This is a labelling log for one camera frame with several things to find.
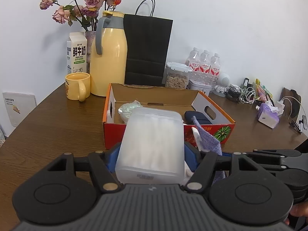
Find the person's right hand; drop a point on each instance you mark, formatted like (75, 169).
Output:
(300, 210)

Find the white robot figurine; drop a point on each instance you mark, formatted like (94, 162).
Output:
(223, 79)

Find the pale purple tin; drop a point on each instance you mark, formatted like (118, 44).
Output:
(199, 86)

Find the white board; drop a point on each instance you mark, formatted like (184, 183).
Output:
(18, 108)

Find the yellow thermos jug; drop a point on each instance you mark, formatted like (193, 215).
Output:
(109, 60)

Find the translucent plastic container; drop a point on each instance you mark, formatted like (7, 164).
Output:
(149, 144)

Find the navy blue zip case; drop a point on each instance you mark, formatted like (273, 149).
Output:
(192, 115)

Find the clear plastic bag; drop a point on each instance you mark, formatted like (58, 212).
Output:
(127, 108)

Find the brown wooden stand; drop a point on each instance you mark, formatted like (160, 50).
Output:
(292, 101)

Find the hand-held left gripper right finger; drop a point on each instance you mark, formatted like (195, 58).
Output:
(191, 155)

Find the white milk carton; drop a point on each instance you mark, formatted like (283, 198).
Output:
(77, 55)

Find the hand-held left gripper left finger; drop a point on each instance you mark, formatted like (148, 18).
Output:
(111, 160)

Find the black phone stand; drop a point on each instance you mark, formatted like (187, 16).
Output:
(300, 125)

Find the colourful snack packet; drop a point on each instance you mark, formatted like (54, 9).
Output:
(263, 90)

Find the purple tissue pack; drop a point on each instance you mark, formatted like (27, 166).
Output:
(267, 115)

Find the dried pink rose bouquet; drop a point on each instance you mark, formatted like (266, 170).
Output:
(90, 0)

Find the clear container of seeds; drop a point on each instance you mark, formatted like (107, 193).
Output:
(176, 78)

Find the speckled pink vase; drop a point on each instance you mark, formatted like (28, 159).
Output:
(91, 45)

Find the white charger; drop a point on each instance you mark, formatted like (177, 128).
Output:
(280, 107)

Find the black power adapter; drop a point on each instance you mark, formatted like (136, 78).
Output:
(246, 83)

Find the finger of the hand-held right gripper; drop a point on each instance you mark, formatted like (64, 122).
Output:
(274, 153)
(276, 168)

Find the black paper bag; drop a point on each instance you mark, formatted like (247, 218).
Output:
(146, 48)

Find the red orange cardboard box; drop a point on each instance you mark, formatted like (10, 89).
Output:
(154, 96)

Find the water bottle red label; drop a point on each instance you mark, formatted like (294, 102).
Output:
(205, 63)
(215, 66)
(193, 61)

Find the yellow mug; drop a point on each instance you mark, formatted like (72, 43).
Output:
(75, 86)

